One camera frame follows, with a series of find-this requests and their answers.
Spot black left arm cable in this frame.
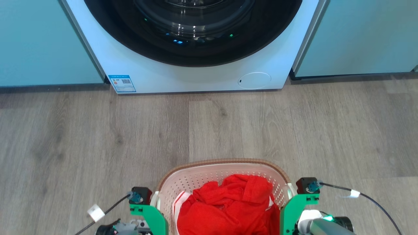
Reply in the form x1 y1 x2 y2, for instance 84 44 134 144
74 193 134 235

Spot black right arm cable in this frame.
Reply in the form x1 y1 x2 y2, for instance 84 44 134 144
319 182 403 235

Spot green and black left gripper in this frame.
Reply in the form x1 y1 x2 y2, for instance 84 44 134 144
129 187 169 235

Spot round black glass washer door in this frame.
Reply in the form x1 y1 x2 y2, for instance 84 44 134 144
84 0 303 67

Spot white plastic laundry basket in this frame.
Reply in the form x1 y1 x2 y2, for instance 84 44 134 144
151 159 297 235

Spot red garment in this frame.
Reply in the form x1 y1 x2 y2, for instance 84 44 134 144
177 174 281 235

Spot round white filter cover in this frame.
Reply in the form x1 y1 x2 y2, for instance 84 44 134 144
238 72 272 90

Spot white front-load washing machine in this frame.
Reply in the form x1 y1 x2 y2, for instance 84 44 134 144
59 0 330 94

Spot blue energy label sticker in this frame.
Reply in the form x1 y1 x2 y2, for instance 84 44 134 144
108 75 137 93

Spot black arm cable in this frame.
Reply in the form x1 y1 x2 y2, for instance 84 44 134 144
319 182 403 235
74 193 134 235

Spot teal cabinet panel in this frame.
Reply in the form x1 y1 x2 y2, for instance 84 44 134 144
293 0 418 78
0 0 105 87

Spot white cloth with red trim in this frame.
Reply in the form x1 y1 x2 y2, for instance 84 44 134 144
172 191 192 230

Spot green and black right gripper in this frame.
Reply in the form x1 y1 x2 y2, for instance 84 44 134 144
280 177 322 235

